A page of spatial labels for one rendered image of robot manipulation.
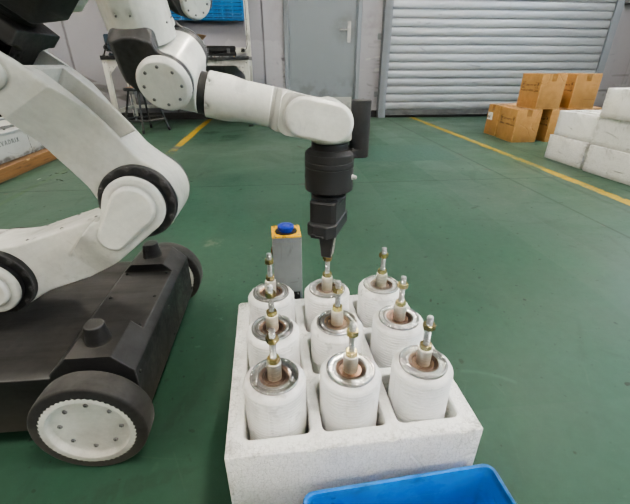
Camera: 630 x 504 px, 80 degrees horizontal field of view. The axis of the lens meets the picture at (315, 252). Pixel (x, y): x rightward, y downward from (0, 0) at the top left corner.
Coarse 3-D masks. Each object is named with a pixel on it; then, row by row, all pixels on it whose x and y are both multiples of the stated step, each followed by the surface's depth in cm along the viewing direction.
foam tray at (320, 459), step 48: (240, 336) 76; (240, 384) 65; (384, 384) 68; (240, 432) 56; (336, 432) 56; (384, 432) 56; (432, 432) 56; (480, 432) 57; (240, 480) 55; (288, 480) 56; (336, 480) 58
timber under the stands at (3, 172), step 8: (40, 152) 283; (48, 152) 287; (16, 160) 259; (24, 160) 260; (32, 160) 268; (40, 160) 277; (48, 160) 287; (0, 168) 239; (8, 168) 244; (16, 168) 252; (24, 168) 260; (32, 168) 268; (0, 176) 237; (8, 176) 244
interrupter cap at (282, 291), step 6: (276, 282) 81; (258, 288) 79; (264, 288) 79; (276, 288) 79; (282, 288) 79; (288, 288) 78; (258, 294) 77; (264, 294) 77; (276, 294) 77; (282, 294) 77; (288, 294) 77; (258, 300) 75; (264, 300) 74; (276, 300) 75
